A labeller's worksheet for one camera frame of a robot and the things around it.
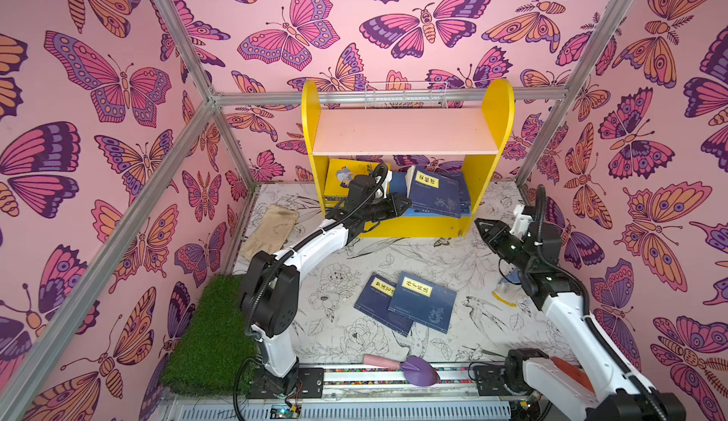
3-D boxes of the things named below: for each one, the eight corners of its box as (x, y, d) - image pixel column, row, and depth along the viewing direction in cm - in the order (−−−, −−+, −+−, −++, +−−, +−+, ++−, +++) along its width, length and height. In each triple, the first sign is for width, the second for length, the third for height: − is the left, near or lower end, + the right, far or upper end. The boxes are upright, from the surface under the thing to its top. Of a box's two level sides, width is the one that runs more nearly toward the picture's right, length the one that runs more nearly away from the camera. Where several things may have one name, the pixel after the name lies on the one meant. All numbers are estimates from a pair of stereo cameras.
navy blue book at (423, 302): (387, 311, 88) (387, 307, 85) (399, 275, 96) (400, 270, 93) (446, 334, 84) (449, 330, 81) (454, 294, 91) (457, 290, 88)
